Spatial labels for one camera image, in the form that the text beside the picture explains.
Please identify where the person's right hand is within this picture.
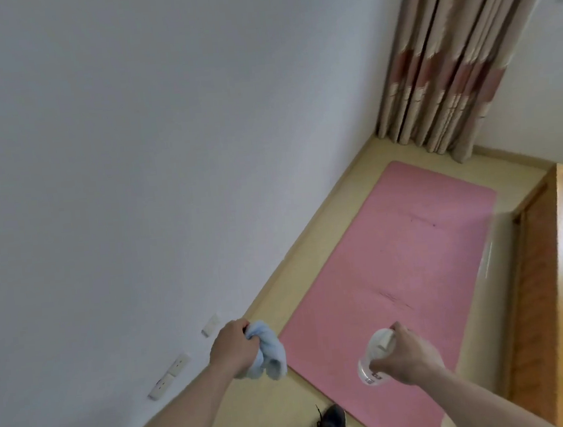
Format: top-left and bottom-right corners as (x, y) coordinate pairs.
(365, 317), (449, 391)

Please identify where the person's left hand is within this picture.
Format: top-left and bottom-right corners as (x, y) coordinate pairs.
(204, 316), (266, 383)

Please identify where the light blue cloth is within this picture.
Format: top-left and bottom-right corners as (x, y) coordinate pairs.
(242, 318), (290, 384)

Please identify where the white spray bottle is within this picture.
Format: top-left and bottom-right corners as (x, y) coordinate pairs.
(353, 327), (403, 388)

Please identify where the pink yoga mat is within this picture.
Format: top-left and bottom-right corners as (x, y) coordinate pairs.
(263, 151), (521, 427)

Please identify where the person's left forearm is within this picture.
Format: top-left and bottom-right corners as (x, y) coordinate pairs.
(94, 364), (243, 427)

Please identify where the person's right forearm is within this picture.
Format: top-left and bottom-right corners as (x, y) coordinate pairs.
(415, 356), (556, 427)

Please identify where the person's black right shoe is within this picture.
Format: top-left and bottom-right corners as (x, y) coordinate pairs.
(307, 402), (346, 427)

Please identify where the beige patterned curtain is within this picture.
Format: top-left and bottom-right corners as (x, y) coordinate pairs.
(364, 0), (563, 170)

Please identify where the white low wall outlet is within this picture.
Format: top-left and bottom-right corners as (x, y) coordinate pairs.
(199, 314), (223, 338)
(146, 373), (177, 403)
(167, 351), (194, 379)

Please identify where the wooden bed frame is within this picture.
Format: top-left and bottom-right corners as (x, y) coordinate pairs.
(478, 163), (563, 427)

